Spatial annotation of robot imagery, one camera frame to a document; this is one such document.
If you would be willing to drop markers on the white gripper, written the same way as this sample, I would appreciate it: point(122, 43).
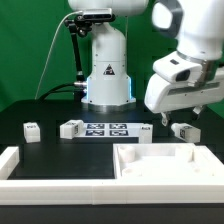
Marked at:
point(162, 96)

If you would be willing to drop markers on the white square tabletop part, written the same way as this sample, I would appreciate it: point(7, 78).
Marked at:
point(165, 161)

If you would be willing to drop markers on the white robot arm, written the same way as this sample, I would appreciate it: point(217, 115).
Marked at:
point(197, 25)

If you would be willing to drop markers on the fiducial marker sheet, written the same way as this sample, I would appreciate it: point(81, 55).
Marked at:
point(110, 130)

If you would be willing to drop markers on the white U-shaped obstacle fence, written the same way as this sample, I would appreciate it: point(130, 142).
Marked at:
point(103, 191)

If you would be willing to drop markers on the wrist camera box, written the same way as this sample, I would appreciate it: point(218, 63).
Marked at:
point(173, 68)

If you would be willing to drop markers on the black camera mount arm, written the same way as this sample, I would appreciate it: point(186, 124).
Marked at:
point(77, 50)

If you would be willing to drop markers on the grey camera on mount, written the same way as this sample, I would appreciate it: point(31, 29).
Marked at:
point(97, 14)

